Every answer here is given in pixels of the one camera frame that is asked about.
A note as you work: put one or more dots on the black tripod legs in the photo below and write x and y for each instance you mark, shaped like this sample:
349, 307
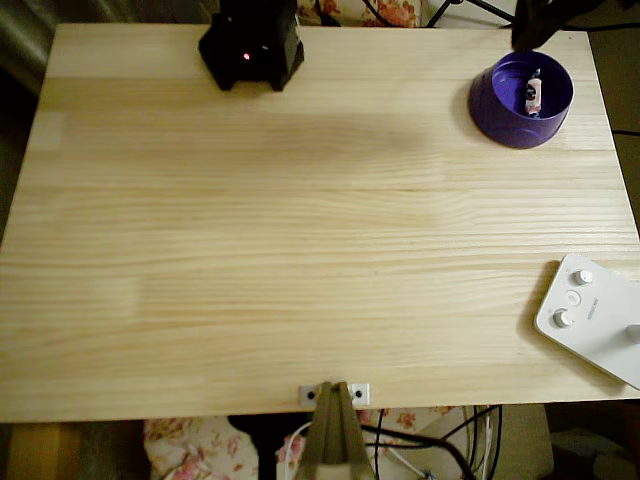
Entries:
492, 11

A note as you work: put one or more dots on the wooden table leg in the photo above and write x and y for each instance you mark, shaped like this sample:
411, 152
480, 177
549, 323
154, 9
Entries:
45, 450

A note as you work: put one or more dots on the white metal bracket plate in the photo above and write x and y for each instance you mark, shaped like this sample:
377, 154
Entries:
360, 393

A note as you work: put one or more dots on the white lamp base with knobs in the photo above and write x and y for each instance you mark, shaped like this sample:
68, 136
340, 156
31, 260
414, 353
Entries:
590, 325

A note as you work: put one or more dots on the colourful candy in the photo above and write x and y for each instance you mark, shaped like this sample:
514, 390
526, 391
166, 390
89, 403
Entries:
532, 95

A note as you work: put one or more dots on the olive camera stand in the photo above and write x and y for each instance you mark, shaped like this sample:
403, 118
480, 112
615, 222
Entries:
332, 440

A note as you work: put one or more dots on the purple plastic bowl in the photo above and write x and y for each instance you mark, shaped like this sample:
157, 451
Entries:
505, 120

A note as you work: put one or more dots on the floral cloth with cream ground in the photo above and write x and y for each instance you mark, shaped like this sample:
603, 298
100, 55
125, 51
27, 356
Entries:
200, 450
395, 12

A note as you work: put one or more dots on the dark olive sofa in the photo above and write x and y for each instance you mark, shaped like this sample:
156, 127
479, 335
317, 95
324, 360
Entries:
25, 40

